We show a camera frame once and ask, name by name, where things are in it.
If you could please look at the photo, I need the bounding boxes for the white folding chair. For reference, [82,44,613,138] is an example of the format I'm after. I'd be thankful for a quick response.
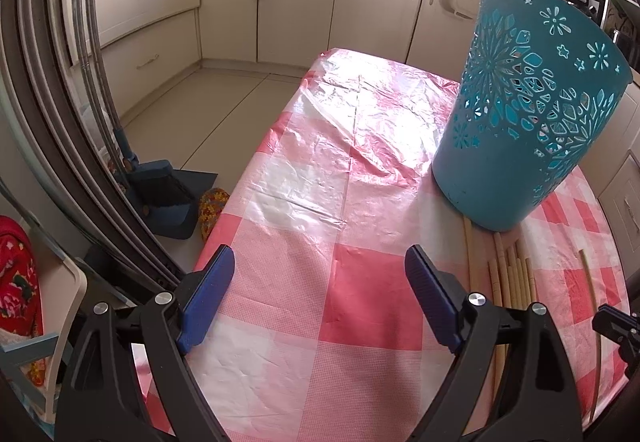
[1,186,87,425]

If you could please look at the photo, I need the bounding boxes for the red patterned cloth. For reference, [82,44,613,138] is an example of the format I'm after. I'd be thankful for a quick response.
[0,214,47,388]

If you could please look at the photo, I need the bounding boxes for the teal perforated plastic basket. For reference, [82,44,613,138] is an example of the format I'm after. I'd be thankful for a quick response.
[432,0,632,232]

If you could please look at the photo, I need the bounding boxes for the pink checkered plastic tablecloth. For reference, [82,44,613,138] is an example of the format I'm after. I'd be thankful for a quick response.
[131,46,632,442]

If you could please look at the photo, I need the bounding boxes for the cream kitchen cabinets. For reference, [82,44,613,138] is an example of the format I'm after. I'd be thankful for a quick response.
[49,0,640,293]

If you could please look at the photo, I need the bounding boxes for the lone wooden chopstick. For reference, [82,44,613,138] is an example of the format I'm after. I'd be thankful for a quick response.
[578,248,604,425]

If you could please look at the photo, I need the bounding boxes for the blue dustpan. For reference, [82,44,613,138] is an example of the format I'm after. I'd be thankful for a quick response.
[113,127,218,240]

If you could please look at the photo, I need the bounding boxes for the colourful crochet item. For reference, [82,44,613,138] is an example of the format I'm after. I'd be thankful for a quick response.
[198,188,230,242]

